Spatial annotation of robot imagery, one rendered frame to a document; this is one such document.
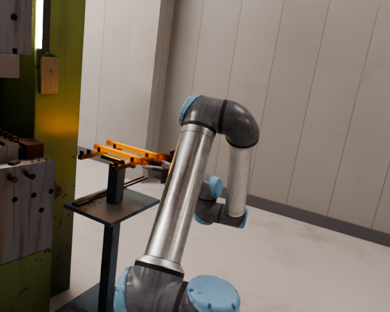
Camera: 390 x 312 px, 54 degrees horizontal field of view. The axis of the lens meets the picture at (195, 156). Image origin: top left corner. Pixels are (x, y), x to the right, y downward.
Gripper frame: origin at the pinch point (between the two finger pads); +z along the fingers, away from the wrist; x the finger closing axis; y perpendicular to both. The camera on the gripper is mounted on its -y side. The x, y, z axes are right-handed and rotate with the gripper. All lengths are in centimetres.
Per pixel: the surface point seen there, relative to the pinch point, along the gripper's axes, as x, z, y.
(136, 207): 2.1, 7.2, 26.3
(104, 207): -9.5, 18.2, 26.4
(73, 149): -1, 50, 6
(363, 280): 147, -103, 94
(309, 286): 108, -71, 94
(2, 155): -47, 43, -1
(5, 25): -46, 43, -53
